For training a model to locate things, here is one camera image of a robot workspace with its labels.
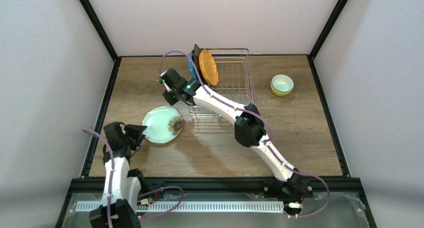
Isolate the blue polka dot plate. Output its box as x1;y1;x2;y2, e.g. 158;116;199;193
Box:
188;50;197;79

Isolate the pale green flower plate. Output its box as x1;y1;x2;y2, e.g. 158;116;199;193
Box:
142;106;184;144

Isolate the orange polka dot plate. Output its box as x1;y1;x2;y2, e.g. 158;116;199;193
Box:
199;49;219;87

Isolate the black floral square plate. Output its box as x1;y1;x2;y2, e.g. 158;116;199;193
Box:
193;43;206;84

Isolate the metal wire dish rack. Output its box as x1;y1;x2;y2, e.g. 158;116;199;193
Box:
204;48;256;104

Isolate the yellow green bowl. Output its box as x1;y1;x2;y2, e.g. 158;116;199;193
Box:
270;82;294;97

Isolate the pale green glass bowl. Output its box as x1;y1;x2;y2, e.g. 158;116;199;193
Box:
270;74;294;85

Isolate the small clear plastic cup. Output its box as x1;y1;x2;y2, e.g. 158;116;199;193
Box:
221;94;234;102

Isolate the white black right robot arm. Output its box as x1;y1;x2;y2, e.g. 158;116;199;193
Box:
158;68;302;188

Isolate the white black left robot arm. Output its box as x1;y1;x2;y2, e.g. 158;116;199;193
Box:
84;121;148;228

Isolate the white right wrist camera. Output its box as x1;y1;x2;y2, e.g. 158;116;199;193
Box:
157;78;171;92

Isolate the black aluminium frame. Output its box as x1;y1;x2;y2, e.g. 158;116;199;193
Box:
55;0;377;228

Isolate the white slotted cable duct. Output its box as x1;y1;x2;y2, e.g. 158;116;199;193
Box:
75;199;286;213

